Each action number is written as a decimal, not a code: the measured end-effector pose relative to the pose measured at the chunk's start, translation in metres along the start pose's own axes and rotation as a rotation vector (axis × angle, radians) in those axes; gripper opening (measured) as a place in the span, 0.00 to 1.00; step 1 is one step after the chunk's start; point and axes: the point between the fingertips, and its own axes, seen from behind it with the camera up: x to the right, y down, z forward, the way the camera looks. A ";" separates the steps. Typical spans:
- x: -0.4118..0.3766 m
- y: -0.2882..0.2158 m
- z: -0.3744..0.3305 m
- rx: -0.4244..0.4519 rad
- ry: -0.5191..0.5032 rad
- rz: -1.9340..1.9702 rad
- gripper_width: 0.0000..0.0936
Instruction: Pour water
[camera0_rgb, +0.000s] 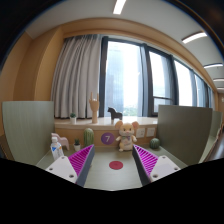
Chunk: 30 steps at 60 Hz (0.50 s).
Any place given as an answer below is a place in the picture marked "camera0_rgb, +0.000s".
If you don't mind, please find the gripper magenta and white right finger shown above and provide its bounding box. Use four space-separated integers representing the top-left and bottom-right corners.
132 145 180 186

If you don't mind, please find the white wall socket right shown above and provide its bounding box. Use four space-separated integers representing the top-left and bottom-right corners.
146 128 155 137

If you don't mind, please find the green left partition panel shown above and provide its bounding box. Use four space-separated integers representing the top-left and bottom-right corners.
2 101 54 165

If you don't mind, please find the small potted plant on desk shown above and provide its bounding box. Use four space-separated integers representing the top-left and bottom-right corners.
73 139 81 152

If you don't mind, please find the beige plush mouse toy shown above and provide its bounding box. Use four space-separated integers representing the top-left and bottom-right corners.
115 120 139 152

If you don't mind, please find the clear plastic water bottle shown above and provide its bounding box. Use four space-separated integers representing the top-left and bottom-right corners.
50 137 64 160

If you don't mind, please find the round green ceramic cactus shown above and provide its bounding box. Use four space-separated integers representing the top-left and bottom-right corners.
149 138 160 149

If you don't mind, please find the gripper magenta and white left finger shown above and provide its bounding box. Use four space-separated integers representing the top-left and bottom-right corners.
46 145 95 187

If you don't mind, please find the wooden hand sculpture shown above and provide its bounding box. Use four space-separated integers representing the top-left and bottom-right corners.
89 95 100 124

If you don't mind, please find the green partition panel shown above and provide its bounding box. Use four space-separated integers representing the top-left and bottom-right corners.
157 105 213 165
2 101 54 165

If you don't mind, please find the small potted plant on sill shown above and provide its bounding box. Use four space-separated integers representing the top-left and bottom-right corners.
70 112 76 124

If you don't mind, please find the green right partition panel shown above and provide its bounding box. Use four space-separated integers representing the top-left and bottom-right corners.
157 105 213 165

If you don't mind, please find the tall green ceramic cactus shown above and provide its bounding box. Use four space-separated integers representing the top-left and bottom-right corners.
84 128 94 147

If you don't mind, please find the dark framed window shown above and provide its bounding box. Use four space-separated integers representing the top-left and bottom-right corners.
99 36 215 117

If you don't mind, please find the grey curtain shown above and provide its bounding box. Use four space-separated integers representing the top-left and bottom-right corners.
51 34 102 118

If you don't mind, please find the white wall socket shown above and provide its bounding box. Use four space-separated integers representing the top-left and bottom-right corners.
136 128 145 138
146 128 155 137

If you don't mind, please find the pink wooden horse figure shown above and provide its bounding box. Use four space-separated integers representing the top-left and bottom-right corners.
51 133 70 150

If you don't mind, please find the black horse figure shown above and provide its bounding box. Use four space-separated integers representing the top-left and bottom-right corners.
107 107 123 120

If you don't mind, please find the red round coaster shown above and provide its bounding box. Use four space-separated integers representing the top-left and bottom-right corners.
109 161 123 170

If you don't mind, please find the purple number seven sticker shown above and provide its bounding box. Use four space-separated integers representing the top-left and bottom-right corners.
101 132 115 145

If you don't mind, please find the white wall socket left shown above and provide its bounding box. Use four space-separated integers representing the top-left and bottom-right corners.
136 128 145 138

